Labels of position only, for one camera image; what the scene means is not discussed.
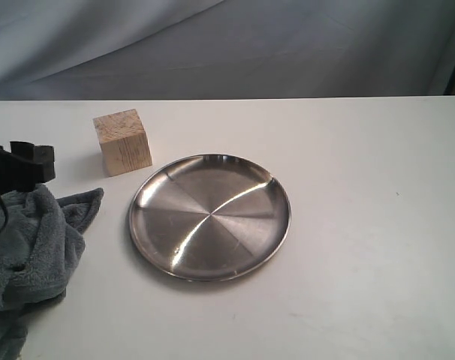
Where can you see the light wooden cube block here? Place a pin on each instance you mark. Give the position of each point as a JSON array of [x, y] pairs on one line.
[[123, 141]]

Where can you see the round stainless steel plate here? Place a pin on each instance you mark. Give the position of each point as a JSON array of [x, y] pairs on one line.
[[209, 217]]

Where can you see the grey fleece towel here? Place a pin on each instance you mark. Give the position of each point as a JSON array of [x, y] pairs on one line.
[[41, 244]]

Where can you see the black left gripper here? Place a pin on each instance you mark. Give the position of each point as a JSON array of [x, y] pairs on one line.
[[25, 166]]

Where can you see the grey backdrop cloth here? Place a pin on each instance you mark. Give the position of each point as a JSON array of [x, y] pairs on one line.
[[189, 50]]

